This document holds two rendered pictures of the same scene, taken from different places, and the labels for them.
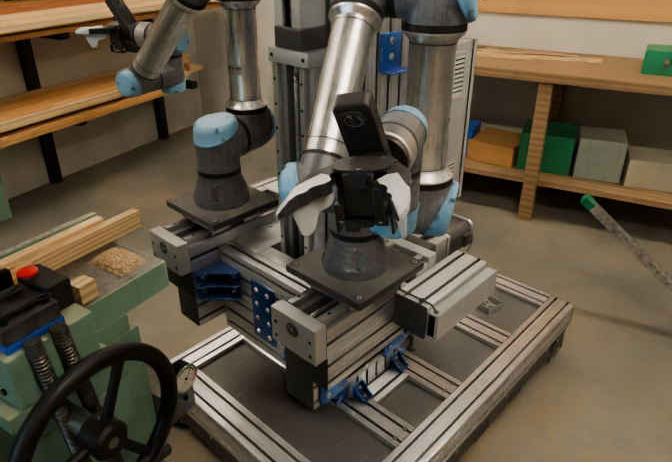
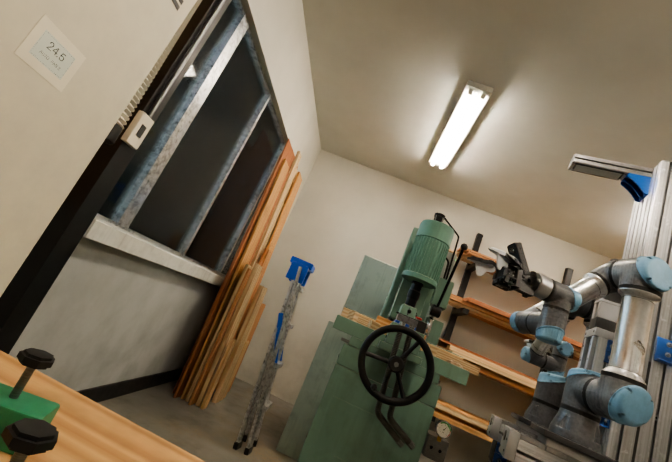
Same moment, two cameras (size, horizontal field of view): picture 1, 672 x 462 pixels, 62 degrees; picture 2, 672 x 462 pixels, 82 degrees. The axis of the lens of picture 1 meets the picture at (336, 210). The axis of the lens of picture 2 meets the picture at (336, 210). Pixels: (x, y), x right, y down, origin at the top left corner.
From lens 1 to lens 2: 1.20 m
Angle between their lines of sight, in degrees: 80
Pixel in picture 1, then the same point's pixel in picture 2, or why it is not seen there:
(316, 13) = (613, 314)
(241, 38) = not seen: hidden behind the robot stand
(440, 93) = (630, 321)
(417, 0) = (621, 273)
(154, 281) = (459, 375)
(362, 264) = (567, 426)
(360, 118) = (513, 248)
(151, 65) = (538, 344)
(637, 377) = not seen: outside the picture
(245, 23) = not seen: hidden behind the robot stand
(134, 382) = (424, 412)
